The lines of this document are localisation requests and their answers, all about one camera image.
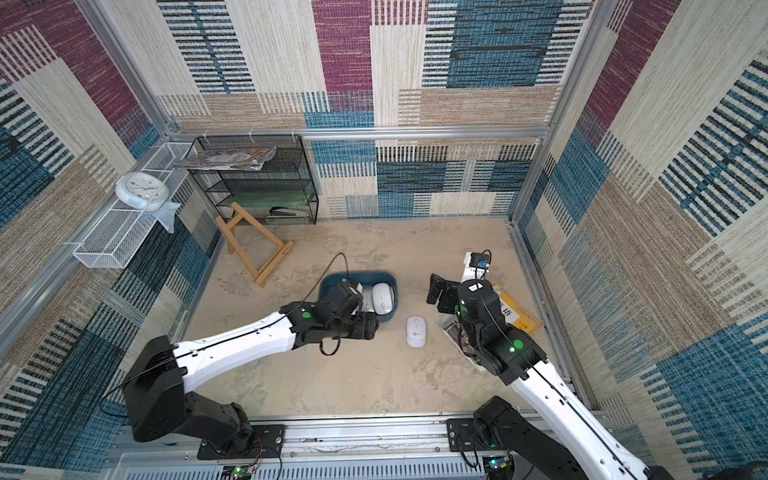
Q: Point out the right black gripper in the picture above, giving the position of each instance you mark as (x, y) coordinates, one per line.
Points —
(444, 297)

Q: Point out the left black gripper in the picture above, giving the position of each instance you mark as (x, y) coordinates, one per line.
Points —
(365, 328)

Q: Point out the teal storage box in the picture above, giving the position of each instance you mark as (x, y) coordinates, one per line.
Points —
(365, 277)

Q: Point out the white mouse with logo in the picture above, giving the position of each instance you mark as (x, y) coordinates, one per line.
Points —
(416, 332)

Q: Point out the silver grey mouse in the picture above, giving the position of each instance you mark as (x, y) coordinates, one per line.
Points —
(367, 298)

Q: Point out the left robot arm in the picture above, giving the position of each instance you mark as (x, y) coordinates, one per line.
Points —
(159, 389)

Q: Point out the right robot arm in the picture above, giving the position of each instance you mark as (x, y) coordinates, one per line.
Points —
(579, 446)

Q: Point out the yellow textbook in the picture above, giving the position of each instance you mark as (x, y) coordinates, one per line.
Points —
(515, 314)

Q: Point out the black stapler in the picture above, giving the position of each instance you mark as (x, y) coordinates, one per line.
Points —
(288, 212)

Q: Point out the wooden easel stand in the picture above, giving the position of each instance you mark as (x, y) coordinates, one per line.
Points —
(258, 248)

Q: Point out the green book on rack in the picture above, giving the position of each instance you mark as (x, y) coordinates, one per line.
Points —
(269, 200)

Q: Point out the magazine on rack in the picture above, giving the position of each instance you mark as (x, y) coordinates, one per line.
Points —
(251, 159)

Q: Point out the white round clock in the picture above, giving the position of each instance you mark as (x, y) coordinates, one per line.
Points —
(142, 191)

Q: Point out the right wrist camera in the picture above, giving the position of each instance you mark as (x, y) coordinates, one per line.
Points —
(476, 265)

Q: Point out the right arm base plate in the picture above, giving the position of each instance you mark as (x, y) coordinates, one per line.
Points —
(465, 436)

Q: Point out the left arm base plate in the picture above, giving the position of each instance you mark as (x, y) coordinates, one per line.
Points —
(265, 440)

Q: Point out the black wire shelf rack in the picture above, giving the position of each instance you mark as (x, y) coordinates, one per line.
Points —
(289, 170)

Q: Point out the white wire basket shelf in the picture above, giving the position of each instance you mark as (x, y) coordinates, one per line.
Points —
(115, 237)

